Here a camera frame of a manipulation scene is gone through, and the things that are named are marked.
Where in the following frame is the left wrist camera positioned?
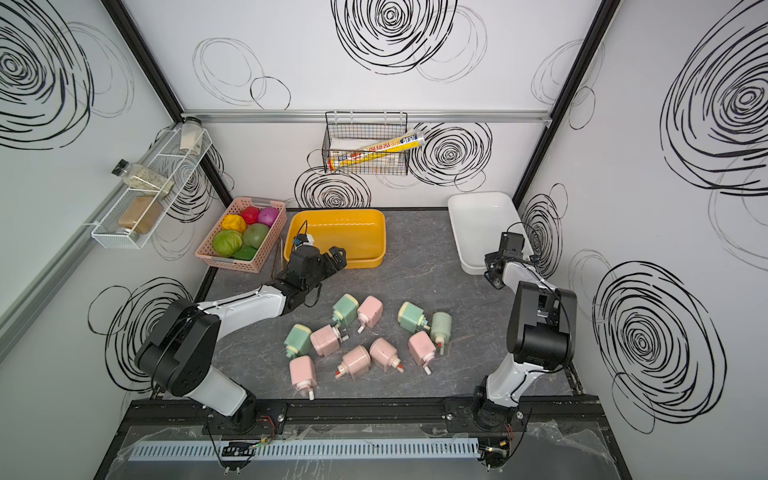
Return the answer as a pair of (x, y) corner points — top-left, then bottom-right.
(293, 233), (314, 249)

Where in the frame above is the black wire wall basket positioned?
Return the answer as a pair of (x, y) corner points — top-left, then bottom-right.
(321, 110), (410, 176)

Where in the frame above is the green sharpener right round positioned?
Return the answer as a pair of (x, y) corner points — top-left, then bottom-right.
(430, 312), (452, 355)

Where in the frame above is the pink sharpener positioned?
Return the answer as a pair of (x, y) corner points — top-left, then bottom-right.
(289, 356), (317, 401)
(310, 325), (349, 357)
(335, 345), (371, 379)
(357, 295), (383, 333)
(408, 331), (436, 375)
(369, 338), (404, 373)

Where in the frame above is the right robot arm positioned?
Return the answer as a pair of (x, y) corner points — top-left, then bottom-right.
(472, 231), (578, 431)

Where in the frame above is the red toy fruit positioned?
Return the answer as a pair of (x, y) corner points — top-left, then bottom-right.
(239, 206), (261, 225)

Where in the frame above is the clear jar on shelf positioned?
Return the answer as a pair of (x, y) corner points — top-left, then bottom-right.
(179, 116), (203, 154)

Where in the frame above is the light green toy apple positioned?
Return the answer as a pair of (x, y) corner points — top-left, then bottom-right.
(242, 223), (270, 250)

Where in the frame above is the green toy cabbage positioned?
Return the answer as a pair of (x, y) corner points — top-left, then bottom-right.
(211, 230), (244, 258)

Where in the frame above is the yellow red tube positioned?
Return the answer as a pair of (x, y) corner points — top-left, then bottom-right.
(327, 133), (424, 171)

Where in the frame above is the white slotted cable duct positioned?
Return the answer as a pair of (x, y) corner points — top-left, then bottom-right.
(127, 438), (480, 462)

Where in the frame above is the pink perforated basket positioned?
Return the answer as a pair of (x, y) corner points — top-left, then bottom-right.
(195, 197), (287, 273)

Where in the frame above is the green sharpener right square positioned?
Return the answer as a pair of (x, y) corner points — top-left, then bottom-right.
(397, 301), (430, 334)

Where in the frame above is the yellow plastic storage box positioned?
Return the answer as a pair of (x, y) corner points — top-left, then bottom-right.
(283, 209), (387, 269)

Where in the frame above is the bottle lying on shelf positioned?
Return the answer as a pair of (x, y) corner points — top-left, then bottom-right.
(111, 160), (175, 198)

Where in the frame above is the white plastic storage box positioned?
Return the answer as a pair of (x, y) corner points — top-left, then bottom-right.
(447, 191), (533, 276)

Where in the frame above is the white wire wall shelf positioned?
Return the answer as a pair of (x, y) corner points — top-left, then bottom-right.
(91, 122), (213, 250)

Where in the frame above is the brown block on shelf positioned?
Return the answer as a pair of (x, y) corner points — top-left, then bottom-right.
(118, 196), (164, 235)

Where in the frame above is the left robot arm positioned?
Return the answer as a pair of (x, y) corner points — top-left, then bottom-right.
(134, 244), (347, 434)

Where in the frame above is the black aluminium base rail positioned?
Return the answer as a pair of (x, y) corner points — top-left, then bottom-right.
(122, 395), (604, 435)

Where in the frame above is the magenta toy fruit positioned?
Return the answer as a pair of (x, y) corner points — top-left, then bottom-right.
(257, 207), (280, 228)

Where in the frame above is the yellow toy fruit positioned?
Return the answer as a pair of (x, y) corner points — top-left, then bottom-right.
(220, 214), (248, 233)

